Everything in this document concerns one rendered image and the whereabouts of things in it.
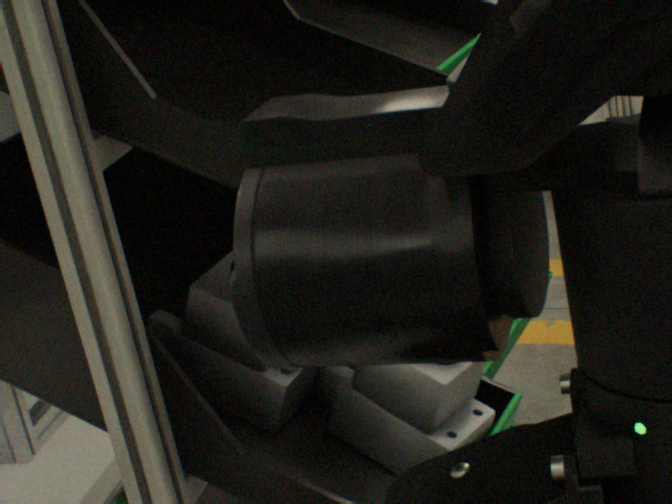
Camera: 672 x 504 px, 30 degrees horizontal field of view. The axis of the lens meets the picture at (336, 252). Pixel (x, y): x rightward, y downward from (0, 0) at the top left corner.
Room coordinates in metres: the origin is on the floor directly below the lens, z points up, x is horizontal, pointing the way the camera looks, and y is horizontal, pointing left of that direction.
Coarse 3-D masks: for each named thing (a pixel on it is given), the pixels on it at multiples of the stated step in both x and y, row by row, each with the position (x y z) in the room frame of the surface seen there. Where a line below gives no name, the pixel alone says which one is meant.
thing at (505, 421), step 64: (0, 192) 0.62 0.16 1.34; (128, 192) 0.65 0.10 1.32; (192, 192) 0.63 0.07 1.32; (0, 256) 0.53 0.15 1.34; (128, 256) 0.66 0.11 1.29; (192, 256) 0.64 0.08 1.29; (0, 320) 0.54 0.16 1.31; (64, 320) 0.52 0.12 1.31; (64, 384) 0.52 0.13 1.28; (192, 384) 0.49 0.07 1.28; (192, 448) 0.49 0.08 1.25; (256, 448) 0.51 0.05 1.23; (320, 448) 0.52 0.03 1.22
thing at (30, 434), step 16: (0, 384) 1.27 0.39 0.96; (0, 400) 1.28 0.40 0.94; (16, 400) 1.29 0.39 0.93; (0, 416) 1.28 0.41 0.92; (16, 416) 1.28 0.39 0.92; (48, 416) 1.33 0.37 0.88; (64, 416) 1.36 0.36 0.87; (0, 432) 1.28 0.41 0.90; (16, 432) 1.27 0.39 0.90; (32, 432) 1.30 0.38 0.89; (48, 432) 1.33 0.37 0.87; (0, 448) 1.28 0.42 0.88; (16, 448) 1.28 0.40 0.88; (32, 448) 1.29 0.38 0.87
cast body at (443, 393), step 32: (320, 384) 0.55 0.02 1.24; (352, 384) 0.52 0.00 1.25; (384, 384) 0.51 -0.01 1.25; (416, 384) 0.50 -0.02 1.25; (448, 384) 0.49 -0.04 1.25; (352, 416) 0.52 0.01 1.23; (384, 416) 0.51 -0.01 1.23; (416, 416) 0.50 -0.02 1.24; (448, 416) 0.51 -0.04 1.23; (480, 416) 0.52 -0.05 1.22; (384, 448) 0.51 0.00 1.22; (416, 448) 0.50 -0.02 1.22; (448, 448) 0.49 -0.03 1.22
